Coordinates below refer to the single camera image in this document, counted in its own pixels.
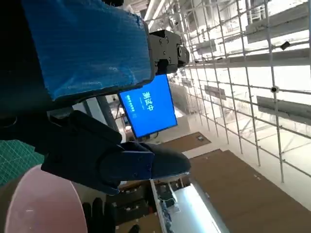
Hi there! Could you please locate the blue screen monitor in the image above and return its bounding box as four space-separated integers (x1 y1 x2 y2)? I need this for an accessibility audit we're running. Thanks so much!
118 74 178 139

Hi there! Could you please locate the white metal grid frame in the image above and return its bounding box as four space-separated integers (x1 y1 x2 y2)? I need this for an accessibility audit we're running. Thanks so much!
145 0 311 183

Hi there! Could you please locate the pink bowl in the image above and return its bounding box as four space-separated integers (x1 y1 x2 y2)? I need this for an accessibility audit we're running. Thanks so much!
4 164 88 233

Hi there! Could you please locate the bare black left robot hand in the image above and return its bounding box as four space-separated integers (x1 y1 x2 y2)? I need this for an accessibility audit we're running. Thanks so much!
0 0 191 196

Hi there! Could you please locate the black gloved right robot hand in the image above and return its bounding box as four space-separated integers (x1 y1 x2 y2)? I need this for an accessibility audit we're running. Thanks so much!
82 197 117 233

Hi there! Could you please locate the green cutting mat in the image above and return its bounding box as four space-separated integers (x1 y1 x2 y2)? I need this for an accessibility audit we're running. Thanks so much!
0 139 46 187

